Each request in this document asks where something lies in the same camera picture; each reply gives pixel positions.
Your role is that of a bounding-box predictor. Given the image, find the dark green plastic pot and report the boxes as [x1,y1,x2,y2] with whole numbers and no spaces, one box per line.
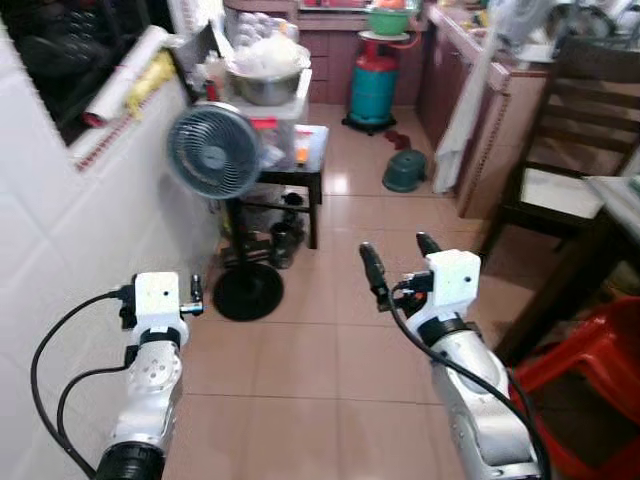
[382,150,429,194]

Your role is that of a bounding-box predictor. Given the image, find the dark shoes pile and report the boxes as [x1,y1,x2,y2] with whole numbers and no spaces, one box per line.
[225,215,301,269]

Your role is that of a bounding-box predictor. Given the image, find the small black side table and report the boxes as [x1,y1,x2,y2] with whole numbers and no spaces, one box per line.
[255,125,329,251]

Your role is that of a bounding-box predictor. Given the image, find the brown kitchen counter unit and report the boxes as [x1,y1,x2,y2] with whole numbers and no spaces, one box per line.
[415,5,551,216]

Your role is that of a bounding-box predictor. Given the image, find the grey topped wooden dining table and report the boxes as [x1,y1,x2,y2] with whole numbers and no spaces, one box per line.
[495,175,640,366]

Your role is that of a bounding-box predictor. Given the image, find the red plastic stool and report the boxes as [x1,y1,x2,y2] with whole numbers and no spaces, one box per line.
[512,295,640,480]

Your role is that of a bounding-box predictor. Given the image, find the white hanging cloth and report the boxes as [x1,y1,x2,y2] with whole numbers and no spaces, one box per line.
[433,0,546,194]

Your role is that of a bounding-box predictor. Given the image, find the white chair seat cushion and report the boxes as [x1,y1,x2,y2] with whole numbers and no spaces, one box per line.
[520,168,606,219]

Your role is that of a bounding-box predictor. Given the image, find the grey standing fan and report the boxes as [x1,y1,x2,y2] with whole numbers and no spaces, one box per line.
[166,101,286,323]

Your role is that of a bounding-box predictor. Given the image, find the clear plastic storage box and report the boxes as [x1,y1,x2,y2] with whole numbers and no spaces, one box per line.
[235,95,306,171]

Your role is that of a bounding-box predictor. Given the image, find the teal gas cylinder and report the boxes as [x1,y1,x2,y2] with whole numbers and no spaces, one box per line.
[347,35,399,133]

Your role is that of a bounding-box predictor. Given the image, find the brown kitchen cabinet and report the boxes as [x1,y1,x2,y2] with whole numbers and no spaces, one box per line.
[225,0,441,106]

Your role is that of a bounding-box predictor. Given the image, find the dark wooden chair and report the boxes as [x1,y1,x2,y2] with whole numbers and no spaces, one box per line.
[480,38,640,261]

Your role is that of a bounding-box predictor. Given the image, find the yellow cloth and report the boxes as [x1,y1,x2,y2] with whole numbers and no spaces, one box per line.
[125,50,179,119]

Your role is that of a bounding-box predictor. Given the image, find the large steel mixing bowl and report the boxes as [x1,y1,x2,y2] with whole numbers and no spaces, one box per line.
[228,62,309,107]

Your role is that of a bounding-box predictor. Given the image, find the green plastic basin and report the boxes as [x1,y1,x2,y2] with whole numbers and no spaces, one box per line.
[366,5,413,37]

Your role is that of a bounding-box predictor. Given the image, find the white rolled paper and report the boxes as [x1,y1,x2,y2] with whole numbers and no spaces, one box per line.
[83,25,171,128]

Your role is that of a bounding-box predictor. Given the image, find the white plastic bags heap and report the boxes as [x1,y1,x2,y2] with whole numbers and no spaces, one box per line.
[232,35,311,79]

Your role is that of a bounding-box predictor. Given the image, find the white egg tray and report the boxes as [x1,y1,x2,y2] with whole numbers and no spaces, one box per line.
[225,10,301,46]

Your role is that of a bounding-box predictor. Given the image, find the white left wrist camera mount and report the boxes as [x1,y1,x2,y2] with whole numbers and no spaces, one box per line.
[133,271,186,336]

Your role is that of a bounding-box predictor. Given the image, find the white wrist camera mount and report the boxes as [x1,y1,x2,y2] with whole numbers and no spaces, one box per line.
[133,271,186,336]
[405,249,483,339]

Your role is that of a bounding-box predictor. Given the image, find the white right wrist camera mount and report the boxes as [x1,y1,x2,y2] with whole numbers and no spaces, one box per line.
[405,249,483,339]

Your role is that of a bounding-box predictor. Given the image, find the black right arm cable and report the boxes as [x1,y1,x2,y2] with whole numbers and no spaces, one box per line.
[385,285,553,480]

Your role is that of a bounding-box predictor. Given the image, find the long black left arm cable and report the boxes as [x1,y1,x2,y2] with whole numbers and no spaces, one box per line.
[28,288,129,479]

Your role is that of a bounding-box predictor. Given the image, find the short black left arm cable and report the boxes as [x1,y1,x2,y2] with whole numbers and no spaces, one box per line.
[56,362,133,451]

